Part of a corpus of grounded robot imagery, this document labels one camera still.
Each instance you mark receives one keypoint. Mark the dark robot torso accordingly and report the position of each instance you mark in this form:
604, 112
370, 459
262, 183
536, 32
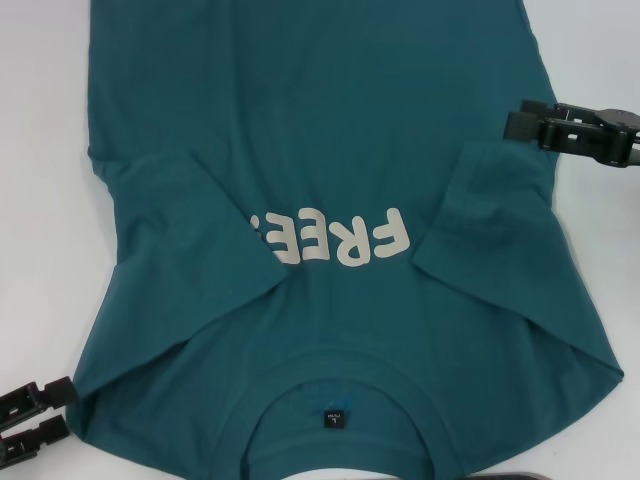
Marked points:
505, 477

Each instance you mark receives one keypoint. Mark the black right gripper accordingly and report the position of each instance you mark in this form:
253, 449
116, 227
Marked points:
625, 135

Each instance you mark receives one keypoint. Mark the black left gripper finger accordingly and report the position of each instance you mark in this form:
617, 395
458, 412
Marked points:
35, 397
35, 435

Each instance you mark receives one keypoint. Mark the teal T-shirt with FREE print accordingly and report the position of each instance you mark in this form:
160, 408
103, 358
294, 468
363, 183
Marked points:
325, 125

